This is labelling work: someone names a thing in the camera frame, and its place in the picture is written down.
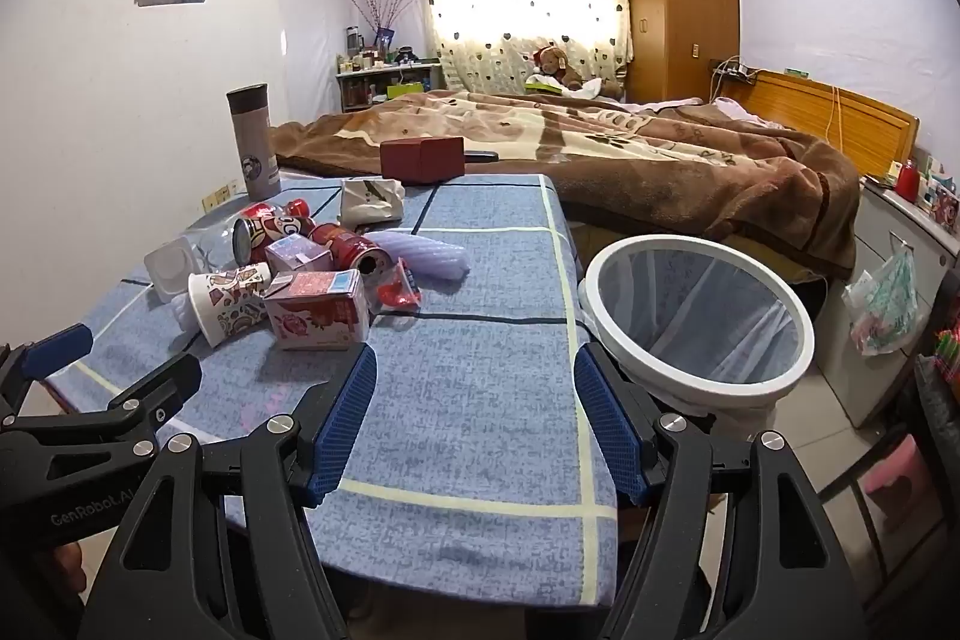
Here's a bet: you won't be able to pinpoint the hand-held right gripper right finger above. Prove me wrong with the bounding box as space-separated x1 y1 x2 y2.
574 344 886 640

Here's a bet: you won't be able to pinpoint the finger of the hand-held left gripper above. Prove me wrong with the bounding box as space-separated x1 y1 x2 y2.
0 352 203 452
0 323 95 422

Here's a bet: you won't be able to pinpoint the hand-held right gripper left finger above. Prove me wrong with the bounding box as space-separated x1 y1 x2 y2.
79 344 380 640

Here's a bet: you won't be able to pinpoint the printed paper cup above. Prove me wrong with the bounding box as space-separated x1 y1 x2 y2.
187 261 272 348

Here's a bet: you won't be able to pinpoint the white round trash bin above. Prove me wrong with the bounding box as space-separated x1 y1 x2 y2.
577 235 815 446

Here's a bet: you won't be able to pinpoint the red pink drink carton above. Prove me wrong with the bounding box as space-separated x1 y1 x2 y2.
262 269 370 350

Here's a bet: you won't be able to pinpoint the white plastic container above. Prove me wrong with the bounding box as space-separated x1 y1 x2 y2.
144 237 197 307

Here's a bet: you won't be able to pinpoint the red snack wrapper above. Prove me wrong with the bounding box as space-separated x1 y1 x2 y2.
371 257 422 315

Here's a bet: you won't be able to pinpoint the clear plastic bottle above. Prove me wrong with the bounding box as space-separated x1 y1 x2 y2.
180 220 241 277

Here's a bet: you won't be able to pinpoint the purple drink carton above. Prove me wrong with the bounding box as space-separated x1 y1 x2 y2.
264 233 335 275

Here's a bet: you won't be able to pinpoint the plain red drink can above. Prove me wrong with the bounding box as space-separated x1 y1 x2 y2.
311 222 392 277

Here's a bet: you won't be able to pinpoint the red cartoon face can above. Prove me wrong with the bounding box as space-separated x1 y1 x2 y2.
231 201 301 266

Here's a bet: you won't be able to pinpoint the white tissue roll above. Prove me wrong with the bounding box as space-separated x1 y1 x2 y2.
367 229 472 292

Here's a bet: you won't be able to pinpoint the small red cartoon can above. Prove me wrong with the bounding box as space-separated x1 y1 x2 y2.
283 197 316 236

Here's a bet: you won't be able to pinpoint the cream paper bag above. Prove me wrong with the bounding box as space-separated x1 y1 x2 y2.
339 176 406 230

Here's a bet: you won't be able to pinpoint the blue checked tablecloth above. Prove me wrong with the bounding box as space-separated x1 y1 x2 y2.
49 171 623 611

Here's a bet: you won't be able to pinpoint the clear bin liner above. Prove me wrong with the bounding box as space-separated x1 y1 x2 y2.
600 250 800 382

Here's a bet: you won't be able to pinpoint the grey thermos flask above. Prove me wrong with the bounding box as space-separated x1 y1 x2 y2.
226 83 283 202

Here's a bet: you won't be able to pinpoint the dark red box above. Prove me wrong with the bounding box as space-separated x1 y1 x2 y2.
379 136 466 185

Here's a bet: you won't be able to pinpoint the bed with brown blanket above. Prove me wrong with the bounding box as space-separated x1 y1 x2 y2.
270 89 860 281

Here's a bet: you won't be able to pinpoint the pink plastic stool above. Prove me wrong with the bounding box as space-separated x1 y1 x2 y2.
862 437 938 536

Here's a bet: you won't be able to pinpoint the printed plastic shopping bag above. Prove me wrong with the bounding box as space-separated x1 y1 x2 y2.
841 242 920 357

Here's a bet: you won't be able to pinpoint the black chair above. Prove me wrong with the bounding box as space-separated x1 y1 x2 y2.
817 351 960 618

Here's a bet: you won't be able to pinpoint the grey bedside cabinet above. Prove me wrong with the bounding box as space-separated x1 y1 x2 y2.
814 175 960 431

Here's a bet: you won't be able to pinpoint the white cloth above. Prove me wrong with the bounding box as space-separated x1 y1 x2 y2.
570 77 623 101

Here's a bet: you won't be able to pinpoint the pink pillow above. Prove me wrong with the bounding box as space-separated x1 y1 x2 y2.
645 96 788 129

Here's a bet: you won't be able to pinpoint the red green striped bag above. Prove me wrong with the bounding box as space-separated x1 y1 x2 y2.
934 325 960 393

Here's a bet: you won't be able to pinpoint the row of bottles and jars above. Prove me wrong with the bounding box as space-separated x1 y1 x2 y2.
337 25 421 73

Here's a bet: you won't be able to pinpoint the brown teddy bear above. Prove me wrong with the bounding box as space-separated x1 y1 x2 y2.
525 44 586 90

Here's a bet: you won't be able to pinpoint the white power strip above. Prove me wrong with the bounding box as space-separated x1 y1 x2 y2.
709 56 758 82

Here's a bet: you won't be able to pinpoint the purple flower branches in vase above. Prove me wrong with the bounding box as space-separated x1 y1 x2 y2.
345 0 413 49

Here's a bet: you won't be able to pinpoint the wooden headboard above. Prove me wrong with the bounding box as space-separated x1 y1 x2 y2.
724 70 922 176

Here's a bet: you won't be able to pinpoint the row of small printed boxes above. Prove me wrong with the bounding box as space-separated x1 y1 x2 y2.
919 152 960 229

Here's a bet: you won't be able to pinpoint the wall power outlet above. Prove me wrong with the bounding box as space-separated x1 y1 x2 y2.
201 181 239 214

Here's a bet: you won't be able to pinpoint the white charging cable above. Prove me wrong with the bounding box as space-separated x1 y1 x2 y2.
821 81 845 157

